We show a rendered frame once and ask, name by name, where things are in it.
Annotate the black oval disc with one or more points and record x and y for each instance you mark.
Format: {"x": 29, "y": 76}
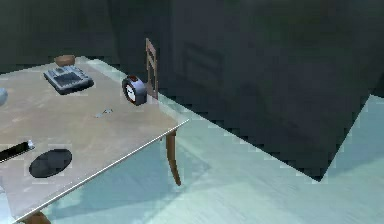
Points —
{"x": 50, "y": 163}

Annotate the pale blue round object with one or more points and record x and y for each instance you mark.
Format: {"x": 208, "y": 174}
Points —
{"x": 2, "y": 96}

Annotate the brown bowl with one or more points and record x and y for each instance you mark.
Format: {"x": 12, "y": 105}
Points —
{"x": 64, "y": 60}

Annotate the grey alarm clock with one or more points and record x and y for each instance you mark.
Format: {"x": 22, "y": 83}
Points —
{"x": 134, "y": 90}

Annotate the black flat stick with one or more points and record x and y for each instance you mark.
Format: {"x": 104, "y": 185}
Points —
{"x": 15, "y": 150}

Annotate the pale wooden table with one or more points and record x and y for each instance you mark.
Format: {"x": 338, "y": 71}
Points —
{"x": 83, "y": 133}

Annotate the brown wooden chair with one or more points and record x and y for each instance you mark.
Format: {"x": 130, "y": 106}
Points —
{"x": 151, "y": 66}

